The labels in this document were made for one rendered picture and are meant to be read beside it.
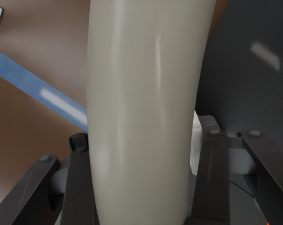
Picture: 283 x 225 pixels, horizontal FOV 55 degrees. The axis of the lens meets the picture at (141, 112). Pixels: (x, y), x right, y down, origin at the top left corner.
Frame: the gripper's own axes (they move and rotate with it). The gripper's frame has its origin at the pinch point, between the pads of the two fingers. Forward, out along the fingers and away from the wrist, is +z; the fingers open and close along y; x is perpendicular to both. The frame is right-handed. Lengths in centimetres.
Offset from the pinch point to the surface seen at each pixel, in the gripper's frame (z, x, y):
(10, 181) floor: 92, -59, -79
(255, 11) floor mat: 83, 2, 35
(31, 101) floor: 91, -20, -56
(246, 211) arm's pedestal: 34, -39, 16
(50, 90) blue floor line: 90, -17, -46
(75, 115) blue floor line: 89, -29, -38
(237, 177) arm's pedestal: 49, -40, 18
